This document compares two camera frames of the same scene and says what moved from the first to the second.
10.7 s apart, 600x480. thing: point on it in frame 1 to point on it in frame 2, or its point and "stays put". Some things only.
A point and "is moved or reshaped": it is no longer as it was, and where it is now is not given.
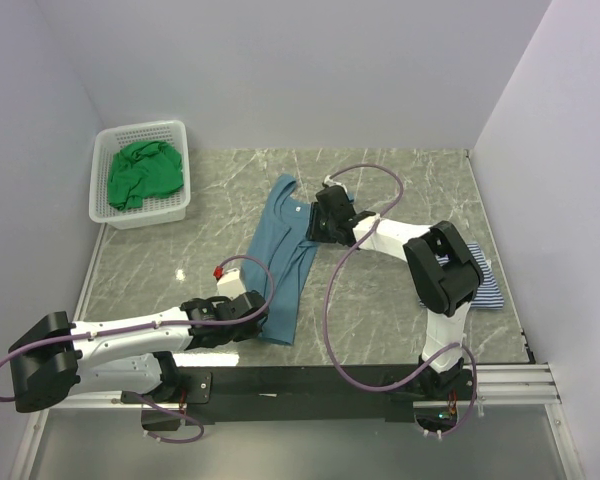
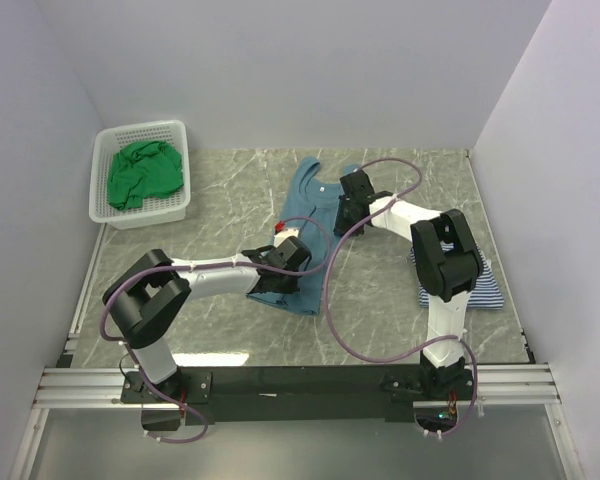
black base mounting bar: [290, 392] stays put
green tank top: [143, 169] stays put
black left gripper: [249, 332] to [289, 288]
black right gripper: [313, 232] to [341, 225]
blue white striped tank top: [487, 293] stays put
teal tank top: [279, 247] is moved or reshaped
